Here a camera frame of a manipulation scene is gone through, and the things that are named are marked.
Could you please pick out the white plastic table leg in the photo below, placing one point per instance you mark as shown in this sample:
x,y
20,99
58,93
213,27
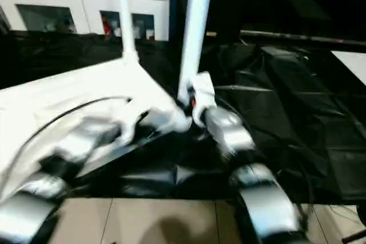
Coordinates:
x,y
194,32
127,21

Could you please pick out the white plastic table top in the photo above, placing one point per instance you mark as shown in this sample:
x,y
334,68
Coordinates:
x,y
71,89

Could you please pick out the long metal rod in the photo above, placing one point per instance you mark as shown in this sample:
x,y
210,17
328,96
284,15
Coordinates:
x,y
300,37

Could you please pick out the white sheet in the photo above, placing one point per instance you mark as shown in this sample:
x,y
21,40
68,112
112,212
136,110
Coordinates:
x,y
353,65

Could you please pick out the small tan block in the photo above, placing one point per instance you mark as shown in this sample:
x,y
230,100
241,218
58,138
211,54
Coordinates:
x,y
210,35

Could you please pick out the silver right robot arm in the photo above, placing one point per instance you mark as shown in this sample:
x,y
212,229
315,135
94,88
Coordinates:
x,y
228,132

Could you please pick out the blue upright panel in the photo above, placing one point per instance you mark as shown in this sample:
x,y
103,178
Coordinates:
x,y
177,4

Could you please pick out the black mat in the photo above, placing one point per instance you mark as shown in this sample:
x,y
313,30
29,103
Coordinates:
x,y
286,127

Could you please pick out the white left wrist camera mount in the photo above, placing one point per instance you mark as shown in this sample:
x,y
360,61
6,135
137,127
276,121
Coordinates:
x,y
128,129

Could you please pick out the dark metal stand leg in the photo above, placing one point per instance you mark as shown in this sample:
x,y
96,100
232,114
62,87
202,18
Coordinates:
x,y
356,235

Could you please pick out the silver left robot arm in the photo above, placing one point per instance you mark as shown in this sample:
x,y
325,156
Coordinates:
x,y
85,138

